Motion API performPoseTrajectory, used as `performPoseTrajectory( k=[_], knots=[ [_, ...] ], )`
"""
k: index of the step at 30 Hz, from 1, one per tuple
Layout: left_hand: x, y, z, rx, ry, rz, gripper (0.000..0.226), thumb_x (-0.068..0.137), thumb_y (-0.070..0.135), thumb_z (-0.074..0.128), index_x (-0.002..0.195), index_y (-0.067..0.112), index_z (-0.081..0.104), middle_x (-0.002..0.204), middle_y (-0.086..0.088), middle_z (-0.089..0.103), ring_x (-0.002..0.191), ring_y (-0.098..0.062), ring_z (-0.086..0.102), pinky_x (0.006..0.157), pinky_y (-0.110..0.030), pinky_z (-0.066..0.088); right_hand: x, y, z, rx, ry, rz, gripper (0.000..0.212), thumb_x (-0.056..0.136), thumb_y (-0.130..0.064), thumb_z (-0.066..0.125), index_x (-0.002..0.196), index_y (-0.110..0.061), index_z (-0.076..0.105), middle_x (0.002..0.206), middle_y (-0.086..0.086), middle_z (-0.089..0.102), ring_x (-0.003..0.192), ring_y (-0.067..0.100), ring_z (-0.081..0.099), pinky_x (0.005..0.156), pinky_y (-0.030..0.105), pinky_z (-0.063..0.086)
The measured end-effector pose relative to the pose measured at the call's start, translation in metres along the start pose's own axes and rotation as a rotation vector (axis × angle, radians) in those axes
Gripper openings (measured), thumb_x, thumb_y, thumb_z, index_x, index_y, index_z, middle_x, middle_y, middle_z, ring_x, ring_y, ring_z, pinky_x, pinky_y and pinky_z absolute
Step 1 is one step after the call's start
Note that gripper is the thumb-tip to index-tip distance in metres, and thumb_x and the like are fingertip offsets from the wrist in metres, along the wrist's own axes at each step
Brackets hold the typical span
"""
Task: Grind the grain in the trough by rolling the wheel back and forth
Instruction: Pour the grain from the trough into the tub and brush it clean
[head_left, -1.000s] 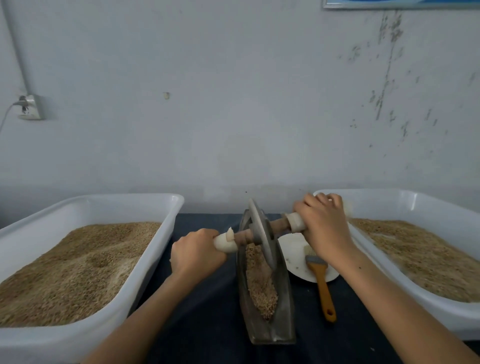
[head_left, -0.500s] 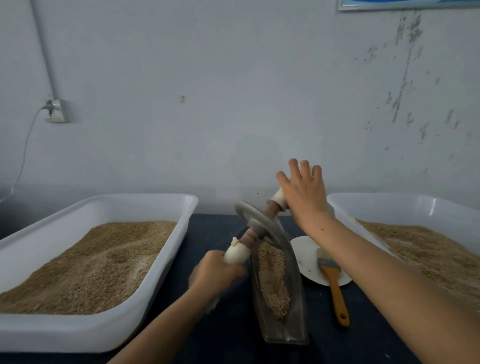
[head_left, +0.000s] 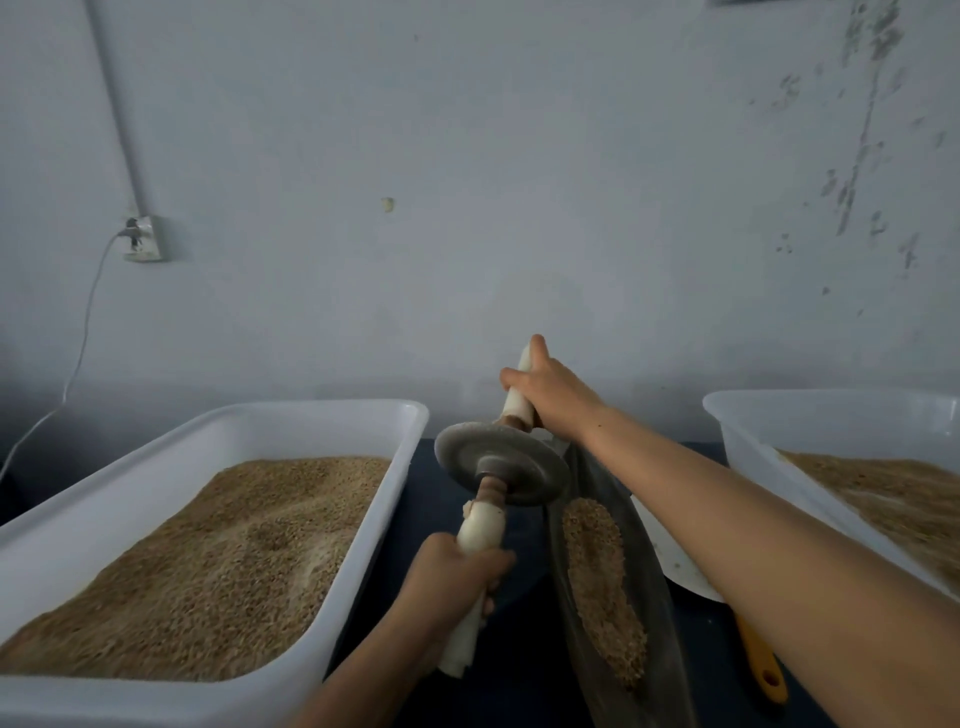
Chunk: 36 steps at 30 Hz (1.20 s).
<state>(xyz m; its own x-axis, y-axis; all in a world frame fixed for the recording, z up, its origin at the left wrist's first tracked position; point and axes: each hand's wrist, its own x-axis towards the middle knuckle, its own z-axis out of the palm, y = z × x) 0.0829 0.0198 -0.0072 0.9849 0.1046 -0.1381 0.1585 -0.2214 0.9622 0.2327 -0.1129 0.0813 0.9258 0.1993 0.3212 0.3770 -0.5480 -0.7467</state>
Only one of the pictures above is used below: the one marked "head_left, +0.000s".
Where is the person's left hand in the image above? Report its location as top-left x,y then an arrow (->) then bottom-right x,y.
396,532 -> 519,640

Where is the person's right hand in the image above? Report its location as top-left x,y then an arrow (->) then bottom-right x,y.
500,334 -> 610,445

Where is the metal grinding wheel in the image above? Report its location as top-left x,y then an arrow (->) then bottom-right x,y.
434,345 -> 572,681

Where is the person's right forearm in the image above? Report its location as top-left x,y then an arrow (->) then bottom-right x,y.
581,408 -> 960,728

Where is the person's left forearm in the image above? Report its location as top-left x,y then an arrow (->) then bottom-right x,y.
288,611 -> 455,728

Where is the grain in metal trough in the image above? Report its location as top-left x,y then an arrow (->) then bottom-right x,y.
561,496 -> 651,692

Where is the white plate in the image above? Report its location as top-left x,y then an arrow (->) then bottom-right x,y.
630,493 -> 726,606

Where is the boat-shaped metal grinding trough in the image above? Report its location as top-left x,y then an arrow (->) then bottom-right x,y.
543,437 -> 700,728

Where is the large white plastic tub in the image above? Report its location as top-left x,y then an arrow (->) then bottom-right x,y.
0,399 -> 431,728
702,387 -> 960,603

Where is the heap of brown grain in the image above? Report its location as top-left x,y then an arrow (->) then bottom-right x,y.
778,448 -> 960,595
0,455 -> 393,684

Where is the yellow tool handle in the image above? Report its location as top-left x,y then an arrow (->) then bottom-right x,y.
732,610 -> 791,707

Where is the white wall socket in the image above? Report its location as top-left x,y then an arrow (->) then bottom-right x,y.
123,215 -> 165,264

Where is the white power cable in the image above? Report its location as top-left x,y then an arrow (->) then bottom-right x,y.
0,228 -> 133,486

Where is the white wall conduit pipe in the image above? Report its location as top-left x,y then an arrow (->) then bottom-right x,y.
81,0 -> 153,220

